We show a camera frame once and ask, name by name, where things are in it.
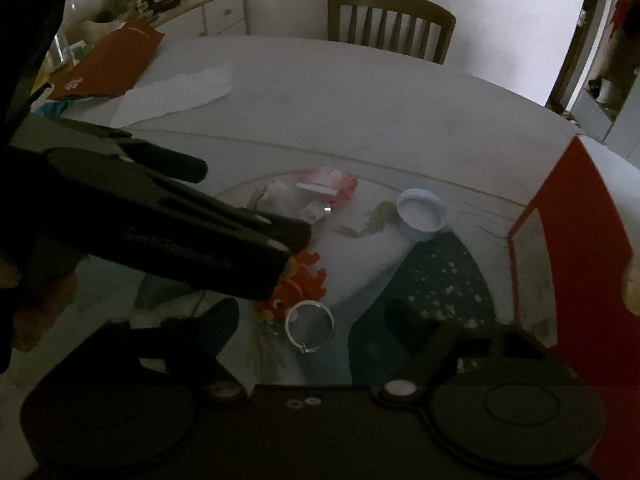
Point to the red cardboard box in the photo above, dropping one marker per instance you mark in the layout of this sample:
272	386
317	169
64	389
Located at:
575	270

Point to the white paper sheet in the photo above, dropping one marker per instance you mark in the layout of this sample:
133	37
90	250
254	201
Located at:
175	95

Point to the dark wooden door frame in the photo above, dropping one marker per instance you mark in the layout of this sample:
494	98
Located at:
565	60

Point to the white and red packet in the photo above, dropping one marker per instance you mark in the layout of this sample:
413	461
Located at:
330	187

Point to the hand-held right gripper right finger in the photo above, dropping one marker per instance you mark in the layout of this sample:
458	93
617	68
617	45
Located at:
400	321

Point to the white round lid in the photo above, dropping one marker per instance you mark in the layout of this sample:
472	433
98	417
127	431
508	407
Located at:
420	212

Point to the orange plush toy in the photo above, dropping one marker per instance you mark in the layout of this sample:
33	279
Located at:
300	285

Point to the white wooden sideboard cabinet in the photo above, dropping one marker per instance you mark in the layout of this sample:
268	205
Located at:
220	12

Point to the blue plastic bag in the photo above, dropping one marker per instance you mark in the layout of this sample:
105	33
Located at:
52	108

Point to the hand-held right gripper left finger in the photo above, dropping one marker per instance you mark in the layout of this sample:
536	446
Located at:
225	321

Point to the brown paper envelope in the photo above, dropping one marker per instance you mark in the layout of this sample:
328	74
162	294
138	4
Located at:
112	62

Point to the dark green speckled mat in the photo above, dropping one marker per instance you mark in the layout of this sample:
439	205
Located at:
440	280

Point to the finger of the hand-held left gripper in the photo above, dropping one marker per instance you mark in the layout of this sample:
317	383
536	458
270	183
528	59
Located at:
175	165
290	237

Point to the person's left hand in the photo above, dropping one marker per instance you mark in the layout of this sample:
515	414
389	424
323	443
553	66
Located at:
47	310

